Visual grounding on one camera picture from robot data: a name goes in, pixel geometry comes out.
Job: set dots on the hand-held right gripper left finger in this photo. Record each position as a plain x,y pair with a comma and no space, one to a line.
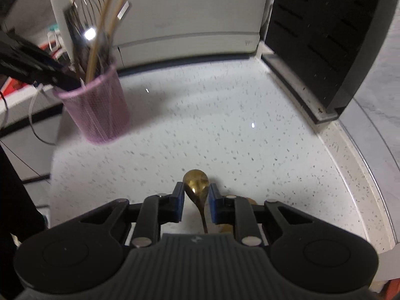
178,201

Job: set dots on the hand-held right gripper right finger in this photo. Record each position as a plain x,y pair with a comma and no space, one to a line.
214,204

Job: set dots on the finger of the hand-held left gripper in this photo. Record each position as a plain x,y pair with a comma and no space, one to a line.
59,76

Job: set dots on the small gold spoon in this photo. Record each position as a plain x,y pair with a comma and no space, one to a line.
195,181

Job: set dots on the pink mesh utensil basket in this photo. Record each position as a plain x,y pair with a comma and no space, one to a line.
100,109

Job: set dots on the red plastic object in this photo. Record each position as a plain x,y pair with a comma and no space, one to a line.
12,86

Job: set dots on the white countertop appliance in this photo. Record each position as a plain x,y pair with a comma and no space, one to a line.
187,6

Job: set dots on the orange object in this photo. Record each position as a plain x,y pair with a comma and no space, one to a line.
390,295

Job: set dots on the black knife block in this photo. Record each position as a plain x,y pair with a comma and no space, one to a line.
328,37

